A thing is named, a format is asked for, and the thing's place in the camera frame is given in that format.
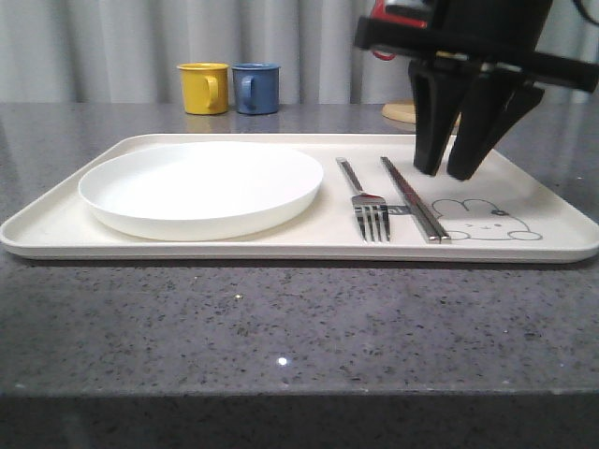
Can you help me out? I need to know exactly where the grey curtain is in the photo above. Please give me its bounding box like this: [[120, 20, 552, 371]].
[[0, 0, 599, 105]]

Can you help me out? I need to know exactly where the red enamel mug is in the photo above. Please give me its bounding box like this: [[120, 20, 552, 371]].
[[369, 0, 430, 62]]

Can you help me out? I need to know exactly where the blue enamel mug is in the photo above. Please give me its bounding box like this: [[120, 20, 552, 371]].
[[231, 63, 280, 115]]

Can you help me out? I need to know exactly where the steel fork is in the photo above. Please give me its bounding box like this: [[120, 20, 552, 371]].
[[336, 157, 391, 243]]

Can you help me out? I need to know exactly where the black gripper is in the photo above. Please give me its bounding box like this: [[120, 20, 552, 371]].
[[354, 1, 598, 181]]

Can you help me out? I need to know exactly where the yellow enamel mug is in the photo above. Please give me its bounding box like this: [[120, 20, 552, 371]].
[[177, 62, 229, 115]]

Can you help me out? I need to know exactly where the wooden mug tree stand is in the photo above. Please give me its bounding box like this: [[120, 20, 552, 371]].
[[381, 99, 416, 124]]

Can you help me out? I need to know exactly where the cream rabbit serving tray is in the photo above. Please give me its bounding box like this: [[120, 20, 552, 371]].
[[1, 134, 598, 263]]

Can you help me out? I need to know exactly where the white round plate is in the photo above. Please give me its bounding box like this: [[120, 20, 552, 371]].
[[79, 141, 324, 241]]

